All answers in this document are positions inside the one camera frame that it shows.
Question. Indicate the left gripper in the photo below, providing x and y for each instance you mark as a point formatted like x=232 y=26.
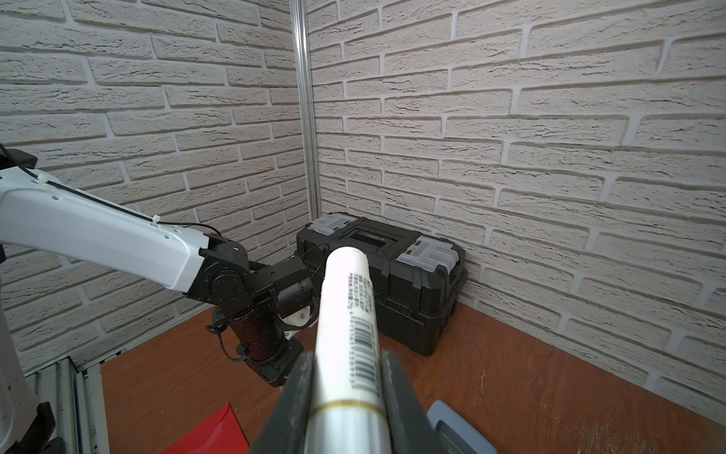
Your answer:
x=266 y=342

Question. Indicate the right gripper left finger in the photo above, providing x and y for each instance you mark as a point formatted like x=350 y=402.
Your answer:
x=285 y=431

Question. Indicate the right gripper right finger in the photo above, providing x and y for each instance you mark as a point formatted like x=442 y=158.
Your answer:
x=410 y=429

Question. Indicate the red envelope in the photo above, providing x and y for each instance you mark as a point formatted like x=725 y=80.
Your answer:
x=218 y=434

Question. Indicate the white glue stick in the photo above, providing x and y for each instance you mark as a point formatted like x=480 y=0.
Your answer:
x=347 y=411

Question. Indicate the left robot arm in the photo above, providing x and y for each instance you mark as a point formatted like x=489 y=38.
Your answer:
x=41 y=213

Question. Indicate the grey hole punch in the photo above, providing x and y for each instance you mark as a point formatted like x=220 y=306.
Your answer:
x=455 y=433

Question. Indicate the black plastic toolbox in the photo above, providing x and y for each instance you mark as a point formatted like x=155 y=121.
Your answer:
x=417 y=278

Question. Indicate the aluminium rail frame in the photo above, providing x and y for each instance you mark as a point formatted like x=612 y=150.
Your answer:
x=77 y=402

